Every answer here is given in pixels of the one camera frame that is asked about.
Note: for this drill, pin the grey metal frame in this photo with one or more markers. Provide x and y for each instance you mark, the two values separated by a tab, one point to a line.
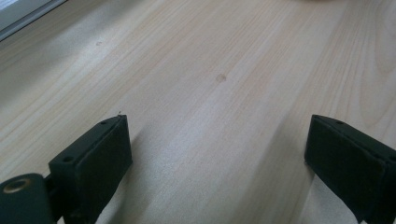
21	14

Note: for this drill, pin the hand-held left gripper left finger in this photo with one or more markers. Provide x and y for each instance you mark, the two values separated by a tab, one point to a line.
93	165

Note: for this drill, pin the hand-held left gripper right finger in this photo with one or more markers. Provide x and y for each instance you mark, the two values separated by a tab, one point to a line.
351	161

